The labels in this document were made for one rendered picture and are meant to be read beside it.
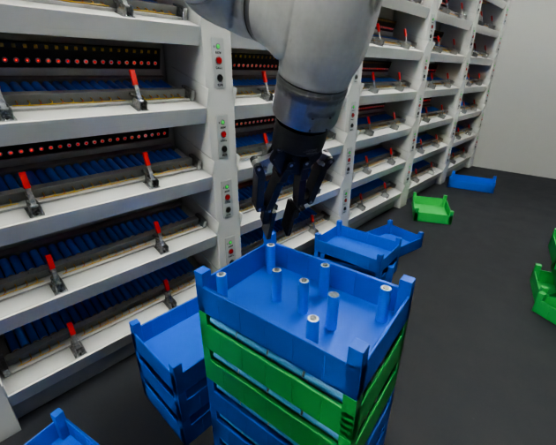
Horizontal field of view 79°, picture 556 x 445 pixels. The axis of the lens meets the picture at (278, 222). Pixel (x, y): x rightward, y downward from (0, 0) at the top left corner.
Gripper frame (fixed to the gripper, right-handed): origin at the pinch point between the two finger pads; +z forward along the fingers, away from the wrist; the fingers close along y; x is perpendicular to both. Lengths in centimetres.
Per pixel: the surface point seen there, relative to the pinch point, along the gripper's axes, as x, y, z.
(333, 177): 63, 60, 51
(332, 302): -17.6, 2.2, 0.3
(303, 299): -13.9, 0.0, 4.8
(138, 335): 3.6, -28.2, 38.4
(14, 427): -3, -58, 56
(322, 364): -25.6, -3.5, -0.2
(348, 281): -11.9, 10.4, 6.2
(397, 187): 79, 125, 81
